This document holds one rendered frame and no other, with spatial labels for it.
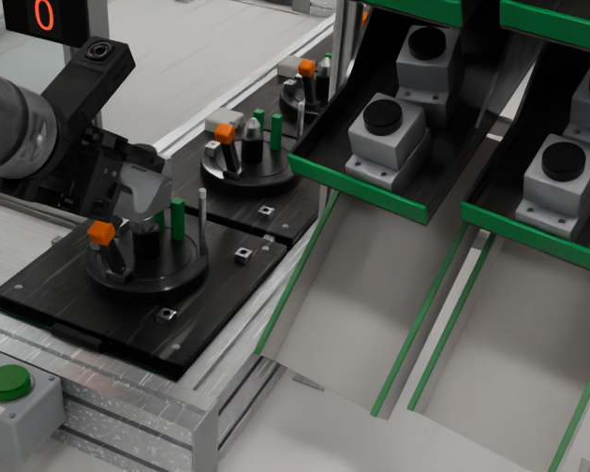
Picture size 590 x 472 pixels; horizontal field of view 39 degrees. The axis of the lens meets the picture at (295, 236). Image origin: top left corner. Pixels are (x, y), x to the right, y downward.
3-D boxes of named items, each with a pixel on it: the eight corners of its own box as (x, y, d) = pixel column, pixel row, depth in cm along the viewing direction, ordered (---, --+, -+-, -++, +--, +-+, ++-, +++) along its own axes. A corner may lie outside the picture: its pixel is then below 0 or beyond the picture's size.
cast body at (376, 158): (394, 207, 67) (385, 150, 62) (348, 188, 69) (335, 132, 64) (445, 135, 71) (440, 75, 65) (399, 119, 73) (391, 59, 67)
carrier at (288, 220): (291, 252, 103) (298, 163, 96) (128, 199, 111) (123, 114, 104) (363, 169, 122) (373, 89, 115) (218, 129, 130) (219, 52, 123)
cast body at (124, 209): (138, 224, 87) (143, 160, 84) (102, 212, 88) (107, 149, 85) (180, 201, 94) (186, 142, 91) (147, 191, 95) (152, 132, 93)
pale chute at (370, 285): (389, 421, 76) (375, 417, 72) (272, 359, 82) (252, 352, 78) (520, 148, 79) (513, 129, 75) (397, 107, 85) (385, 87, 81)
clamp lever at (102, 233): (122, 279, 89) (102, 237, 83) (106, 273, 90) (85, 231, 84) (140, 254, 91) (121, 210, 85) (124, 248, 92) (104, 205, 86)
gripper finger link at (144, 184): (155, 218, 89) (95, 199, 81) (172, 165, 89) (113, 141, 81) (177, 225, 87) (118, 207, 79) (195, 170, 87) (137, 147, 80)
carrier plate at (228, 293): (183, 380, 84) (182, 364, 83) (-7, 306, 92) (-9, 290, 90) (287, 258, 102) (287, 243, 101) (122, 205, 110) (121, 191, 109)
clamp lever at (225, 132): (237, 176, 109) (227, 136, 103) (223, 171, 109) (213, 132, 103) (249, 156, 111) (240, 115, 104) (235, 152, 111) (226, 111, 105)
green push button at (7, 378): (12, 413, 79) (9, 398, 78) (-22, 398, 80) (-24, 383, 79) (40, 387, 82) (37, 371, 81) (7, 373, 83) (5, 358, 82)
